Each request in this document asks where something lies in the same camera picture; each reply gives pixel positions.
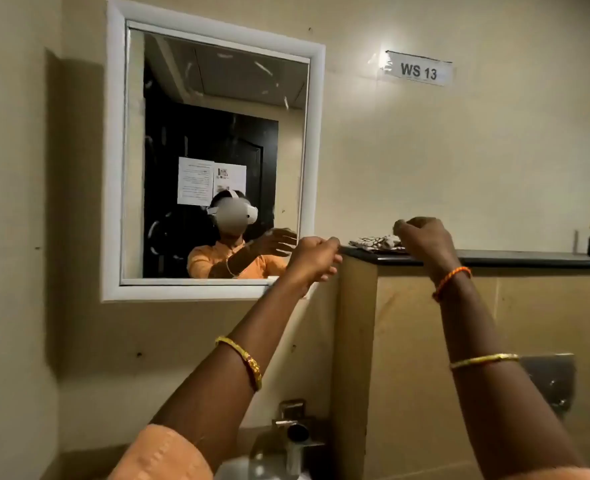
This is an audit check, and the person's right hand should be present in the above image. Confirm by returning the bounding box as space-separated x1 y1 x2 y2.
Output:
393 217 461 283

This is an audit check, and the person's left hand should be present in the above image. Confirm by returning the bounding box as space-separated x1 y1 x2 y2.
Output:
287 236 343 298

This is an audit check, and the checked cleaning cloth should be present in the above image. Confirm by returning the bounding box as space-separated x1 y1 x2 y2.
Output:
348 234 407 253

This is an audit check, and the white framed mirror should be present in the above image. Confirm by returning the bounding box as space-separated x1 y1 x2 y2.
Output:
100 0 327 303

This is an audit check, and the white ceramic wash basin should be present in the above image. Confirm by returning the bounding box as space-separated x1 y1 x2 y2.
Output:
214 454 315 480

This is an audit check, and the person's left forearm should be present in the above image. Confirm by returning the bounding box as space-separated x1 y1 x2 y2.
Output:
150 282 308 473

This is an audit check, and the person's right forearm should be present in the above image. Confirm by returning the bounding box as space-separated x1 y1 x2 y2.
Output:
432 268 589 477

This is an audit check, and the black stone ledge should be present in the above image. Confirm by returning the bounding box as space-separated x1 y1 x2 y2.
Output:
339 246 590 269

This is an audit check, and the gold bangle with red stones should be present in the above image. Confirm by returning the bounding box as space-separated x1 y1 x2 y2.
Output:
214 336 264 393

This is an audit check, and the plain gold bangle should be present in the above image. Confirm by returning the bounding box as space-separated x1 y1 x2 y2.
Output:
448 353 521 371

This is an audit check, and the orange thread bracelet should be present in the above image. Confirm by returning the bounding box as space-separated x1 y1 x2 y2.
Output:
432 266 473 303

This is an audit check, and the white paper wall label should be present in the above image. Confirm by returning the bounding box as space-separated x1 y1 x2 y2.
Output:
382 49 454 87

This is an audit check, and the steel wall tumbler holder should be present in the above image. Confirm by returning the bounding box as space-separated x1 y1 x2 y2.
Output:
248 398 331 480

